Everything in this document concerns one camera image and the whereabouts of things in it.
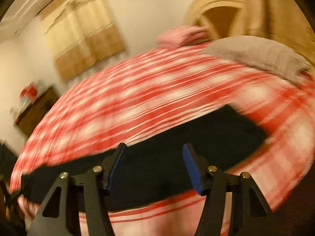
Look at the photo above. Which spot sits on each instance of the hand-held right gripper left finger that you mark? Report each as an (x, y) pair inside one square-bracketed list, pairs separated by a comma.
[(114, 172)]

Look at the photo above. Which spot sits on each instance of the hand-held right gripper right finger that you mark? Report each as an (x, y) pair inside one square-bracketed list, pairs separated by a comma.
[(194, 169)]

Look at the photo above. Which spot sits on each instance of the black pants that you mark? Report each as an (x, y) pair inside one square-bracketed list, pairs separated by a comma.
[(160, 152)]

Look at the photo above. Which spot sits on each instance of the red plaid bed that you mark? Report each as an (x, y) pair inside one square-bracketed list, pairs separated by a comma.
[(147, 86)]

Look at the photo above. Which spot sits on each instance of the brown wooden desk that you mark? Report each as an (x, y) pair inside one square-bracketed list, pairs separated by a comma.
[(37, 113)]

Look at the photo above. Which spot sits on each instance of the red gift bag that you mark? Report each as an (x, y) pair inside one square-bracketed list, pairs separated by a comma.
[(28, 92)]

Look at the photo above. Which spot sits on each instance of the striped pillow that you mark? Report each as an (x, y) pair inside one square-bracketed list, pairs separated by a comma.
[(258, 54)]

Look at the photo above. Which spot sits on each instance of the folded pink blanket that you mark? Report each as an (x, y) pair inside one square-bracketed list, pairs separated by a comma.
[(182, 35)]

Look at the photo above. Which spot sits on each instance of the beige window curtain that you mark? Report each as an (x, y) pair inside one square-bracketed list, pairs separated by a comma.
[(83, 34)]

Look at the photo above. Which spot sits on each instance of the cream wooden headboard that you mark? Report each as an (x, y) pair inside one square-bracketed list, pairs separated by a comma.
[(216, 2)]

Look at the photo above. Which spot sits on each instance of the large beige floral curtain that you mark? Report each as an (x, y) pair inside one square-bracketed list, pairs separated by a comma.
[(278, 9)]

